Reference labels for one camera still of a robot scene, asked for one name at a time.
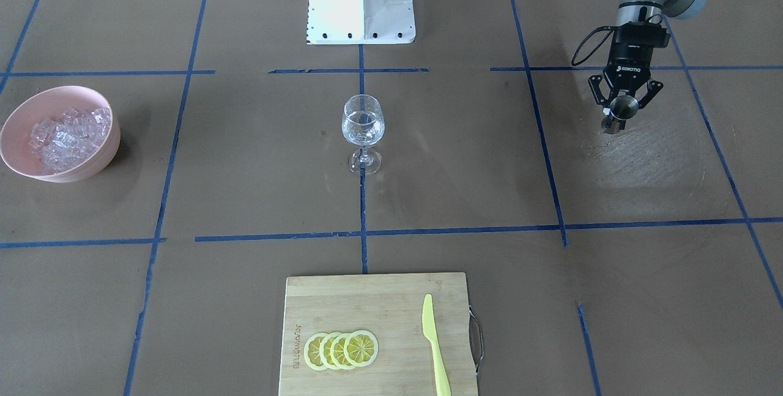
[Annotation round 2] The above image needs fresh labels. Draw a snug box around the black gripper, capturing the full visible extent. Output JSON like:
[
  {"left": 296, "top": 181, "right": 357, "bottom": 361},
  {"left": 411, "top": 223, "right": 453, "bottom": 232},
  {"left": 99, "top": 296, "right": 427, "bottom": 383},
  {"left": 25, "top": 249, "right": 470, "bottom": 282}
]
[{"left": 588, "top": 23, "right": 669, "bottom": 116}]

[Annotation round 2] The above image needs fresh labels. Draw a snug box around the pink bowl of ice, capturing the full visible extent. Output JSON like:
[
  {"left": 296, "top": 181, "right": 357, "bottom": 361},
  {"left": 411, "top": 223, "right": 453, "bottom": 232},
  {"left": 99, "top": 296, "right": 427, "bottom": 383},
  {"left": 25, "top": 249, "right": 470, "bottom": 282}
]
[{"left": 2, "top": 86, "right": 121, "bottom": 183}]

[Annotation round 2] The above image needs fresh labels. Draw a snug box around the lemon slice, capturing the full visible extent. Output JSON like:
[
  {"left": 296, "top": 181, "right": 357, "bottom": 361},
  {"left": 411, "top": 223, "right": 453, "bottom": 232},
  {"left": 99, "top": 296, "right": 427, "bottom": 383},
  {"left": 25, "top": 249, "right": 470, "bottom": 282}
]
[
  {"left": 305, "top": 332, "right": 328, "bottom": 371},
  {"left": 319, "top": 332, "right": 341, "bottom": 369},
  {"left": 329, "top": 334, "right": 355, "bottom": 370},
  {"left": 343, "top": 330, "right": 379, "bottom": 367}
]

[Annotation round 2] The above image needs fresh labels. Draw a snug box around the steel jigger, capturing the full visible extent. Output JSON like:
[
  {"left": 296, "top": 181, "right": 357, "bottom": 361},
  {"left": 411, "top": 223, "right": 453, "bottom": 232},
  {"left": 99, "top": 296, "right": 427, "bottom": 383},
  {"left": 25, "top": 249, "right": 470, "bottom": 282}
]
[{"left": 601, "top": 95, "right": 639, "bottom": 135}]

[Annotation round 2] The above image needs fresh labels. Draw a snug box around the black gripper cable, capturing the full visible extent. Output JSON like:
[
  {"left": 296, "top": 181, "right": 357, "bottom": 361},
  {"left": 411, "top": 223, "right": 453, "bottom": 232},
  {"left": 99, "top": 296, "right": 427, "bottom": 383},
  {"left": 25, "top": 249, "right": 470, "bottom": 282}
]
[{"left": 571, "top": 14, "right": 664, "bottom": 67}]

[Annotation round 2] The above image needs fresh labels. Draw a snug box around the clear wine glass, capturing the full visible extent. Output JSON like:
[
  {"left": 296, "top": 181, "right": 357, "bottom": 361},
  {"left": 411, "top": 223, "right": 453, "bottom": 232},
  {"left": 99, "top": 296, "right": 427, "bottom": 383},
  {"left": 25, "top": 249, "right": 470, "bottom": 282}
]
[{"left": 341, "top": 93, "right": 385, "bottom": 176}]

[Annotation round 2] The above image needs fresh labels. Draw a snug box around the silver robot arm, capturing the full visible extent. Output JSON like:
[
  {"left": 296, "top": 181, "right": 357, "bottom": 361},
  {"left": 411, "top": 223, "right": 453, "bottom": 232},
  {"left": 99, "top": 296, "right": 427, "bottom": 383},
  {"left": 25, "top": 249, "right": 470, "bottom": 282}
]
[{"left": 589, "top": 0, "right": 707, "bottom": 127}]

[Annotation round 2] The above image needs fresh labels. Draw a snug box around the bamboo cutting board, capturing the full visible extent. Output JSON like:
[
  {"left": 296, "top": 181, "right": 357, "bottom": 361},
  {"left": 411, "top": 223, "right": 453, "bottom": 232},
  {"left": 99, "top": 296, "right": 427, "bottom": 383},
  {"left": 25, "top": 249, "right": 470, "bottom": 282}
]
[{"left": 278, "top": 272, "right": 478, "bottom": 395}]

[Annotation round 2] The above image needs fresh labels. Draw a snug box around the yellow plastic knife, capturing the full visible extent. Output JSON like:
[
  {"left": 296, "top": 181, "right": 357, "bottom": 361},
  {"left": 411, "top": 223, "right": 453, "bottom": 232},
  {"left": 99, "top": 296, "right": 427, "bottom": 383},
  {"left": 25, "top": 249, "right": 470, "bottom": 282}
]
[{"left": 420, "top": 294, "right": 452, "bottom": 395}]

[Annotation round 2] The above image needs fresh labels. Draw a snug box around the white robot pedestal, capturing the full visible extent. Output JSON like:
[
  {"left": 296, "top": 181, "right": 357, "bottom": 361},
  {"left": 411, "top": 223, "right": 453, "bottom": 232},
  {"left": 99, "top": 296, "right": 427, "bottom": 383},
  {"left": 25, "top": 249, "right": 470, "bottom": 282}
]
[{"left": 306, "top": 0, "right": 417, "bottom": 45}]

